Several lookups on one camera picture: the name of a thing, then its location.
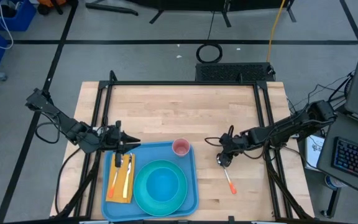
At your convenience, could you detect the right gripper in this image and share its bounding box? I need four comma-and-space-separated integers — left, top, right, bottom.
216, 132, 249, 168

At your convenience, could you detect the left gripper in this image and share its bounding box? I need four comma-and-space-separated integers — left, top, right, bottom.
99, 120, 142, 169

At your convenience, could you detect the spoon with orange handle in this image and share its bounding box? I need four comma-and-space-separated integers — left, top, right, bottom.
216, 154, 237, 195

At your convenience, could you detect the knife with yellow handle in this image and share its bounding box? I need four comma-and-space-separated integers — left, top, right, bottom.
122, 152, 134, 199

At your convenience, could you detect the fork with orange handle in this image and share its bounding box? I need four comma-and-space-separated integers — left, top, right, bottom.
108, 157, 124, 199

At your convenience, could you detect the yellow cloth napkin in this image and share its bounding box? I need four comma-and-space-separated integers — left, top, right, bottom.
105, 152, 136, 204

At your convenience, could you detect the pink cup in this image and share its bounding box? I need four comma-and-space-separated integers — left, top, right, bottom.
172, 138, 191, 157

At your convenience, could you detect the green plate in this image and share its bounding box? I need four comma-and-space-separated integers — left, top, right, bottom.
133, 159, 188, 217

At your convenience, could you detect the blue bowl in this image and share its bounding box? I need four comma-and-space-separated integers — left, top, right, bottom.
145, 169, 180, 203

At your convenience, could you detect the blue plastic tray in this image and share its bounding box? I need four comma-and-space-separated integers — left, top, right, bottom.
101, 141, 200, 222

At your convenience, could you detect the black perforated computer case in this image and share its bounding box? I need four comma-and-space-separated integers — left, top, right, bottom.
195, 62, 276, 83

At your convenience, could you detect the white printed paper sheet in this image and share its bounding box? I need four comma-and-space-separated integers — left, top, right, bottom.
305, 133, 326, 172

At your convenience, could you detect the blue and white tape roll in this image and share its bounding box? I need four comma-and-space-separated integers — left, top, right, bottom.
324, 174, 343, 191

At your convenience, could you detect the backlit black keyboard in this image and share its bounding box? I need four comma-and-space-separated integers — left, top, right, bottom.
331, 136, 358, 186

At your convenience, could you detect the black bar on floor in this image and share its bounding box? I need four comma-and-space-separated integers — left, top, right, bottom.
85, 2, 139, 16

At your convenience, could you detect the orange and black tool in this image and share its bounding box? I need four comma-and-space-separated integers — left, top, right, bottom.
37, 0, 70, 15

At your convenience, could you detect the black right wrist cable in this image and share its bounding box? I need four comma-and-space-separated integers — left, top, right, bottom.
204, 124, 234, 147

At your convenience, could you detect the coiled black cable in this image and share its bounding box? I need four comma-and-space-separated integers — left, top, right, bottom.
196, 42, 224, 64

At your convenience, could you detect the thin black hanging cable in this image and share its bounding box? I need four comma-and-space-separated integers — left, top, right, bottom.
208, 11, 216, 41

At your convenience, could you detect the yellow hanging cable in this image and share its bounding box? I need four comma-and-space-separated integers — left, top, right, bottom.
266, 0, 287, 62

